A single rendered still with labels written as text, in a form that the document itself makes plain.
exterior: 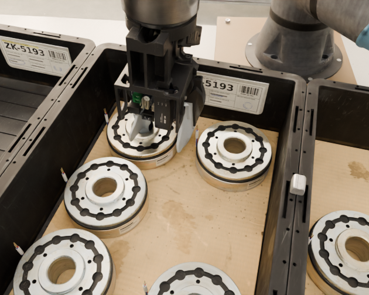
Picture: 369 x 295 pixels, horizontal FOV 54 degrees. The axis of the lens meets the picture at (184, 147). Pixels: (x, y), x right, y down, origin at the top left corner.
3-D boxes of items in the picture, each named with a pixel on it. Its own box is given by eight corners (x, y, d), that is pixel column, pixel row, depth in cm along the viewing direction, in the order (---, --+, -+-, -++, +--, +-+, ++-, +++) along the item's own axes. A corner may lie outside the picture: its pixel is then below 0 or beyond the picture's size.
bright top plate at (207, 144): (211, 115, 54) (211, 112, 53) (278, 134, 51) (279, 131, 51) (185, 166, 48) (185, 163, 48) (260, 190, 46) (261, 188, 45)
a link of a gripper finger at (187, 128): (169, 172, 49) (157, 122, 43) (180, 141, 53) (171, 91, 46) (191, 175, 48) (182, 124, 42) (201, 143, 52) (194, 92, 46)
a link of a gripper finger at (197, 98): (171, 125, 48) (160, 71, 42) (174, 116, 50) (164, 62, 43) (205, 129, 47) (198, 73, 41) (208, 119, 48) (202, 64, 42)
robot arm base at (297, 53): (251, 33, 78) (256, -12, 71) (322, 33, 78) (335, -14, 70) (258, 77, 68) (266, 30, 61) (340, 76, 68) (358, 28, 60)
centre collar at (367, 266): (332, 227, 42) (334, 225, 41) (376, 233, 41) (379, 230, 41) (337, 268, 39) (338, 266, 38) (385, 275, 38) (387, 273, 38)
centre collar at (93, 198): (95, 169, 47) (94, 166, 47) (130, 178, 46) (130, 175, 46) (78, 201, 44) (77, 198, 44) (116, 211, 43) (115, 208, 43)
